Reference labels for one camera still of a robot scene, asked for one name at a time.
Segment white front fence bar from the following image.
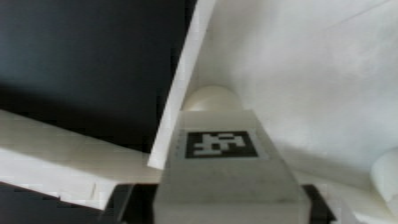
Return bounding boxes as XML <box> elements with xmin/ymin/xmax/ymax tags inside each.
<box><xmin>0</xmin><ymin>110</ymin><xmax>162</xmax><ymax>210</ymax></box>

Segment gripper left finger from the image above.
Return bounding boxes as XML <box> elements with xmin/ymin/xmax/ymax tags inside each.
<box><xmin>97</xmin><ymin>184</ymin><xmax>159</xmax><ymax>224</ymax></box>

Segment white square table top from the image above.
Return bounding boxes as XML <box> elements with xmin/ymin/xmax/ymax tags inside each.
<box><xmin>148</xmin><ymin>0</ymin><xmax>398</xmax><ymax>224</ymax></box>

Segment white table leg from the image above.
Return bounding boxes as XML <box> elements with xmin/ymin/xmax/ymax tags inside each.
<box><xmin>153</xmin><ymin>86</ymin><xmax>312</xmax><ymax>224</ymax></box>

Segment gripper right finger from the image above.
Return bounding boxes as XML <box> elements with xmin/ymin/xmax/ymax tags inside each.
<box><xmin>303</xmin><ymin>184</ymin><xmax>356</xmax><ymax>224</ymax></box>

